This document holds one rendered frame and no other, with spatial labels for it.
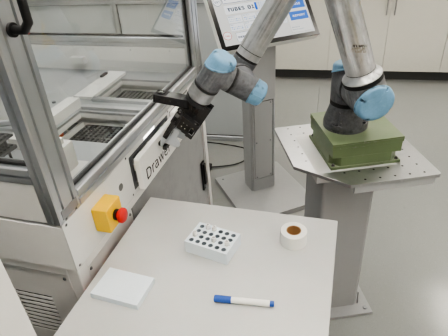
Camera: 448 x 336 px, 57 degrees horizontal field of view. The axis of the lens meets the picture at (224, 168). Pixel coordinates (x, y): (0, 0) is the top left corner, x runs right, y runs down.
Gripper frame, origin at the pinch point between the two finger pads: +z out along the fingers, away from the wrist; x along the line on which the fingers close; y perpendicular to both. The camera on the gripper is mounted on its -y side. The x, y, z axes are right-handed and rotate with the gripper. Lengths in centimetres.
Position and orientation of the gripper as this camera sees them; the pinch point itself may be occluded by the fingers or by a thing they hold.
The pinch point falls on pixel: (163, 139)
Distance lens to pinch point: 133.6
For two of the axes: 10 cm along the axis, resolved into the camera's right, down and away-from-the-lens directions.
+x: 2.7, -5.3, 8.0
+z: -5.1, 6.3, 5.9
